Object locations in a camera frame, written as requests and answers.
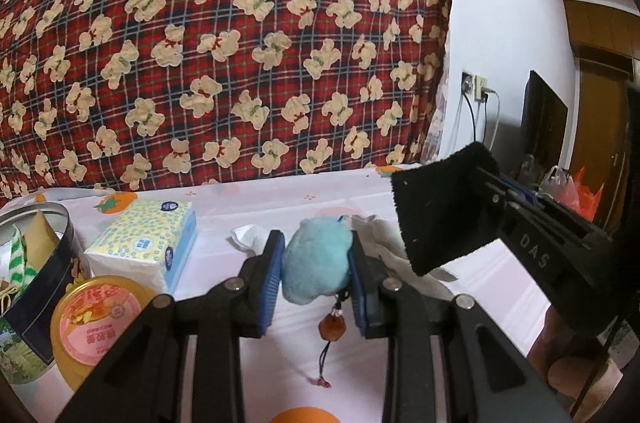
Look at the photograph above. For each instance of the black cloth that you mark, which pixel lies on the black cloth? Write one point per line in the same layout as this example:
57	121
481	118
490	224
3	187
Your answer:
445	209

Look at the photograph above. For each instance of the plastic bags pile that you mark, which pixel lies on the plastic bags pile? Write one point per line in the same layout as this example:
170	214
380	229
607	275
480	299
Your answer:
561	186

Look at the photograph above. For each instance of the white knitted cloth blue edge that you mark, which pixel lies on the white knitted cloth blue edge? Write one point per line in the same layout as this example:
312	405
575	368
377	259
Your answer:
380	239

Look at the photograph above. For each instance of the wooden door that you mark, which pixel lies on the wooden door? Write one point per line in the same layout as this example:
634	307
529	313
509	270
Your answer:
605	44

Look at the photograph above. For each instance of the round metal tin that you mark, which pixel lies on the round metal tin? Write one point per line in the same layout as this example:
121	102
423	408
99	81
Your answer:
26	348

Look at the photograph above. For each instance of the person's right hand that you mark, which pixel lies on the person's right hand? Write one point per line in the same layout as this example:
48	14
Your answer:
564	360

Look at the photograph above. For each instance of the light blue plush keychain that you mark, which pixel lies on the light blue plush keychain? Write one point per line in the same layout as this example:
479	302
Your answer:
316	264

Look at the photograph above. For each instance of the yellow blue tissue pack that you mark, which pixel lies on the yellow blue tissue pack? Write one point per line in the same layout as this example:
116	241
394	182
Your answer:
149	243

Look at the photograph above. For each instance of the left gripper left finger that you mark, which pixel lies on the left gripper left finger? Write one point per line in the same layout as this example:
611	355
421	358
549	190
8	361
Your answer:
140	379

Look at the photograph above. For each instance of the white fruit print tablecloth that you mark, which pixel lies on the white fruit print tablecloth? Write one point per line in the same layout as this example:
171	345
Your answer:
136	354

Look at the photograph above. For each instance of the red plaid bear blanket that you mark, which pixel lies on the red plaid bear blanket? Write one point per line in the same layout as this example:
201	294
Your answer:
135	95

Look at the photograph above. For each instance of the wall power socket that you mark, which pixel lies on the wall power socket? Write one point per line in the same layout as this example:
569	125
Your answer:
474	87

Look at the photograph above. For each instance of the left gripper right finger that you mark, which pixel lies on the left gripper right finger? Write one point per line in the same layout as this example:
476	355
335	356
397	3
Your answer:
447	361

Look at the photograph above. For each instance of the black television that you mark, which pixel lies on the black television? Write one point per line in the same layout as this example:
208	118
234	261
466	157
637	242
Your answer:
542	128

